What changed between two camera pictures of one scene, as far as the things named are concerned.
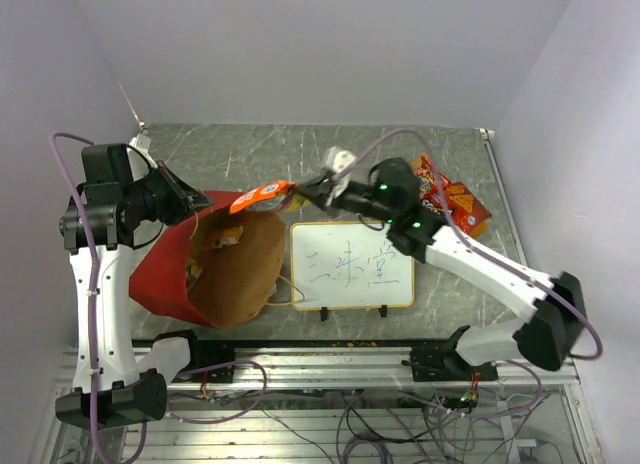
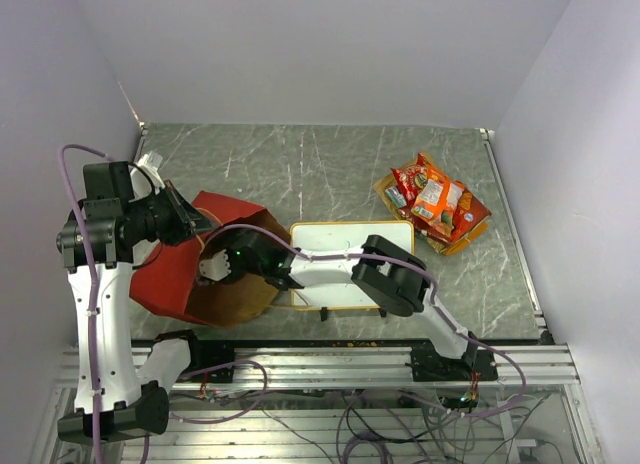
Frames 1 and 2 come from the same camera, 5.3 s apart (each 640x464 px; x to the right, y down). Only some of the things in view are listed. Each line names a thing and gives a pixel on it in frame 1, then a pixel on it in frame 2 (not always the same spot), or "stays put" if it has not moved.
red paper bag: x=213 y=268 stays put
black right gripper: x=319 y=191 to x=234 y=271
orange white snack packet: x=265 y=198 to x=438 y=199
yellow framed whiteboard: x=347 y=265 stays put
